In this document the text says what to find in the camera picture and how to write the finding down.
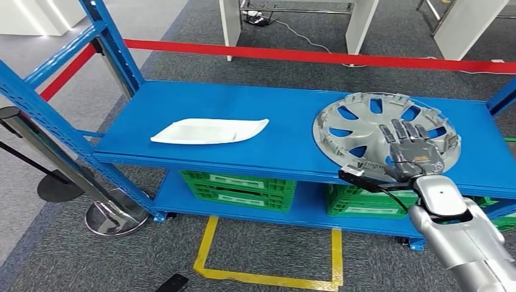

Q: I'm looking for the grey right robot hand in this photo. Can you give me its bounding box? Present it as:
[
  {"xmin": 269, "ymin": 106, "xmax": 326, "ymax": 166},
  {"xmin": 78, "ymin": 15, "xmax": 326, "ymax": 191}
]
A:
[{"xmin": 378, "ymin": 119, "xmax": 446, "ymax": 182}]

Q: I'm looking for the long red barrier belt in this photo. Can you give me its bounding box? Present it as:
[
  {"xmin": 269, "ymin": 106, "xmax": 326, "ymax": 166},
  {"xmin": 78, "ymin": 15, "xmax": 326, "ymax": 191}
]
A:
[{"xmin": 122, "ymin": 38, "xmax": 516, "ymax": 75}]

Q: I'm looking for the black robot foot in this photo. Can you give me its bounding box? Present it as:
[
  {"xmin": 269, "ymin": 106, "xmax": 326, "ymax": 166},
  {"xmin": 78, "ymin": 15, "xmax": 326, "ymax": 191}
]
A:
[{"xmin": 155, "ymin": 273, "xmax": 189, "ymax": 292}]

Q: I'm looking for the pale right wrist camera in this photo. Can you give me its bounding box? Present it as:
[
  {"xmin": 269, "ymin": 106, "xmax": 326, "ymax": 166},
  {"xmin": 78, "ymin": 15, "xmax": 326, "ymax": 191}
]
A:
[{"xmin": 338, "ymin": 164, "xmax": 416, "ymax": 193}]

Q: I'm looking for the chrome stanchion post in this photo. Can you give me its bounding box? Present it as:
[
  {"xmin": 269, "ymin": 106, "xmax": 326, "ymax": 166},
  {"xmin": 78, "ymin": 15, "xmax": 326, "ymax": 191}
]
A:
[
  {"xmin": 90, "ymin": 38, "xmax": 134, "ymax": 100},
  {"xmin": 0, "ymin": 106, "xmax": 151, "ymax": 237}
]

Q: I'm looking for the white plastic trim part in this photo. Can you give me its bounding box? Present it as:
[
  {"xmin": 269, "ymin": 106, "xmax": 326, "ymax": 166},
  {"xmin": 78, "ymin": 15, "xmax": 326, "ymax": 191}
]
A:
[{"xmin": 150, "ymin": 117, "xmax": 270, "ymax": 145}]

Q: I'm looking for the white floor cable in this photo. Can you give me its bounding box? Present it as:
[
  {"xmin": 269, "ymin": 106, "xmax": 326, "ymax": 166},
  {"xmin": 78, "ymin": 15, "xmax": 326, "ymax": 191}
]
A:
[{"xmin": 274, "ymin": 19, "xmax": 368, "ymax": 69}]

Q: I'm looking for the short red barrier belt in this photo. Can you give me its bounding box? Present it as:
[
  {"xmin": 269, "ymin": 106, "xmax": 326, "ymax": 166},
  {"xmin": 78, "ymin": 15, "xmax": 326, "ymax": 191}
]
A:
[{"xmin": 39, "ymin": 43, "xmax": 100, "ymax": 102}]

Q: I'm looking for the white glossy cabinet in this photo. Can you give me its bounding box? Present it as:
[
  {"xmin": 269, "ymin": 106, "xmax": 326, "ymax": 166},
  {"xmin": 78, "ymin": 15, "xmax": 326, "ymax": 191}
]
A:
[{"xmin": 0, "ymin": 0, "xmax": 85, "ymax": 37}]

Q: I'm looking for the blue metal shelf rack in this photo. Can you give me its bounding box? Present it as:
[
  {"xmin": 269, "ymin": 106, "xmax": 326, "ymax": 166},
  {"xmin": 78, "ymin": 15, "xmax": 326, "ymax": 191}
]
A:
[{"xmin": 0, "ymin": 0, "xmax": 516, "ymax": 251}]

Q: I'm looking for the white panel desk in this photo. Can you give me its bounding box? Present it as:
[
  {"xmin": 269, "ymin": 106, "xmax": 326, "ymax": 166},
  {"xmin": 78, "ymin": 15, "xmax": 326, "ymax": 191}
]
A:
[
  {"xmin": 417, "ymin": 0, "xmax": 511, "ymax": 61},
  {"xmin": 218, "ymin": 0, "xmax": 380, "ymax": 62}
]

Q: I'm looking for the grey plastic wheel hubcap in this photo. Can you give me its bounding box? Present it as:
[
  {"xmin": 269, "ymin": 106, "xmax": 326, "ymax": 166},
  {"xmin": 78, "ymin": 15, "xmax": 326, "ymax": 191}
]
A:
[{"xmin": 312, "ymin": 92, "xmax": 462, "ymax": 182}]

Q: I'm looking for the black power strip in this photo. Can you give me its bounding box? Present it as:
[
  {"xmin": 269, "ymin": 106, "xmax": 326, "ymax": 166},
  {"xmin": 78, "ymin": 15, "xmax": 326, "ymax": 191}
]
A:
[{"xmin": 243, "ymin": 10, "xmax": 276, "ymax": 27}]

